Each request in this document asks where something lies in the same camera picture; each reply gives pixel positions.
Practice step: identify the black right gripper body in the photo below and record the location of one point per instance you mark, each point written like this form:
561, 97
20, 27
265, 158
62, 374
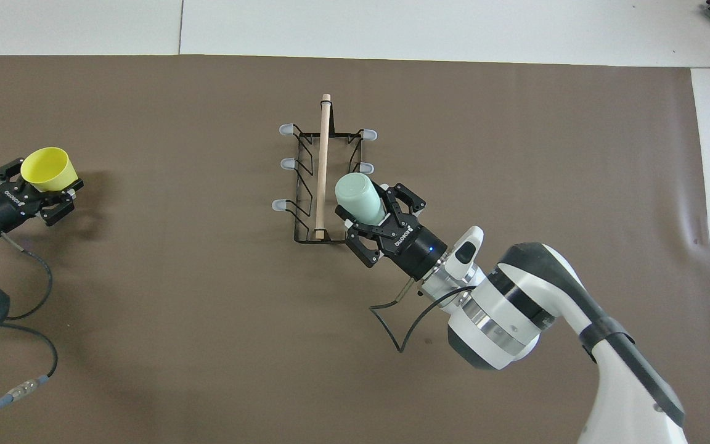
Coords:
410, 246

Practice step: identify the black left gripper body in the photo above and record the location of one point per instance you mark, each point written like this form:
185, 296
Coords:
7, 206

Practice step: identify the yellow plastic cup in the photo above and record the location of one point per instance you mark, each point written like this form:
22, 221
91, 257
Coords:
47, 168

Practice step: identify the pale green plastic cup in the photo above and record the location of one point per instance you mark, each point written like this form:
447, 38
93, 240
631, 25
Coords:
358, 197

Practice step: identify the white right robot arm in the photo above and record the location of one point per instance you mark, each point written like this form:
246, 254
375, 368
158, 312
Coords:
515, 302

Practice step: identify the brown table mat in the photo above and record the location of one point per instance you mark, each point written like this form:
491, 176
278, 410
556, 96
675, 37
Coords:
207, 345

